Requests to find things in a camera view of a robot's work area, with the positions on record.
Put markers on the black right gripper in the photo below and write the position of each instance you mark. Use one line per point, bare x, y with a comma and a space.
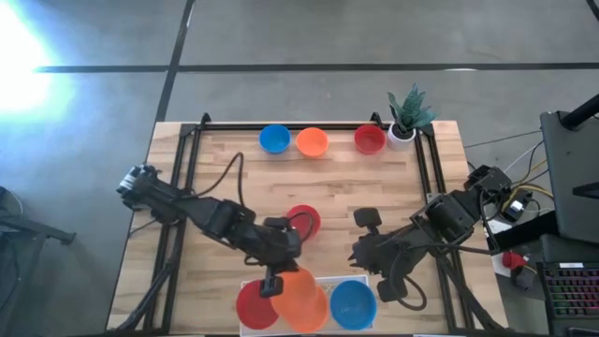
390, 255

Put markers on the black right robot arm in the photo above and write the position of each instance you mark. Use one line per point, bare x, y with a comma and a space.
449, 213

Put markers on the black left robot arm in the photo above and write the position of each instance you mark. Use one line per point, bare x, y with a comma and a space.
187, 208

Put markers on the red plastic mini bowl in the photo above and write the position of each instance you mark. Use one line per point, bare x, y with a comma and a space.
302, 227
369, 139
252, 306

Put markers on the green plant in white pot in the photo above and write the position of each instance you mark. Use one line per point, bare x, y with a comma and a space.
409, 112

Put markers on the backlit black keyboard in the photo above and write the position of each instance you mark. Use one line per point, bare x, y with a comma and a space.
573, 292

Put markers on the dark metal stand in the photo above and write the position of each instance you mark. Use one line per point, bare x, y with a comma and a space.
47, 232

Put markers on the blue plastic mini bowl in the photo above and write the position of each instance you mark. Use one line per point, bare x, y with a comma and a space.
353, 305
274, 139

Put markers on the black monitor pole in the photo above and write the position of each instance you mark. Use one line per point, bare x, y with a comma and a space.
582, 112

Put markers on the dark grey monitor panel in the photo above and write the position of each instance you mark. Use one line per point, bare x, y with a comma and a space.
566, 164

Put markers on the small red object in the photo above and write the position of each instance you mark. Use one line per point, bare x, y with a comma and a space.
511, 259

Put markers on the white paper sheet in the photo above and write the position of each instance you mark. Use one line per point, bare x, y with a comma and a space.
496, 228

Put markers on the white plastic lattice basket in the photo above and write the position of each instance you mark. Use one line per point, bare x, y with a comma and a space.
248, 332

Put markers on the white power adapter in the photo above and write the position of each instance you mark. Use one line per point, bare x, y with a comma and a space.
516, 206

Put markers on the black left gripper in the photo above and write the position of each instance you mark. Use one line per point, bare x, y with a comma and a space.
278, 245

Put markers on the black aluminium table frame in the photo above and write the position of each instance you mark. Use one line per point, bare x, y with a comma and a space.
337, 126

